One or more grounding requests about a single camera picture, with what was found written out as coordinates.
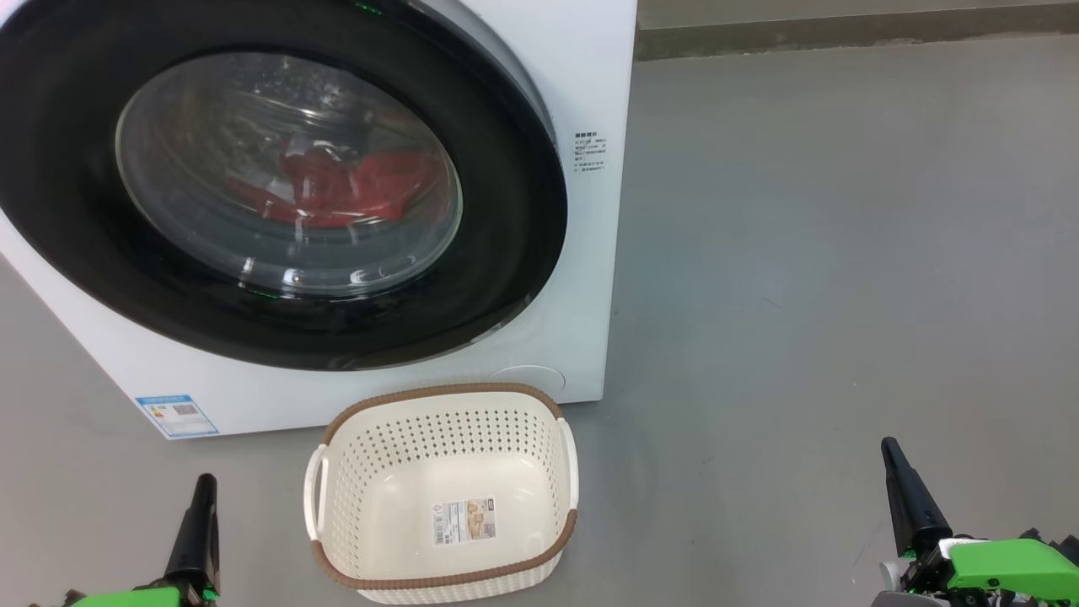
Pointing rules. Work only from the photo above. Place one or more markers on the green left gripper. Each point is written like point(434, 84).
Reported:
point(126, 599)

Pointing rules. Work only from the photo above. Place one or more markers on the red and white clothing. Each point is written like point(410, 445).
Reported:
point(379, 190)

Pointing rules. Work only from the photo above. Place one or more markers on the round glass washer door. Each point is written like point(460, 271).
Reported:
point(67, 211)

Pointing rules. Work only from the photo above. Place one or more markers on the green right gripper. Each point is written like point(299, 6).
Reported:
point(1011, 569)

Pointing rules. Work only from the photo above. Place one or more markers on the white front-load washing machine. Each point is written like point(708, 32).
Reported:
point(590, 84)

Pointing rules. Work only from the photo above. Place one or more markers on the cream perforated basket brown rim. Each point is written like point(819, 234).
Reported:
point(379, 472)

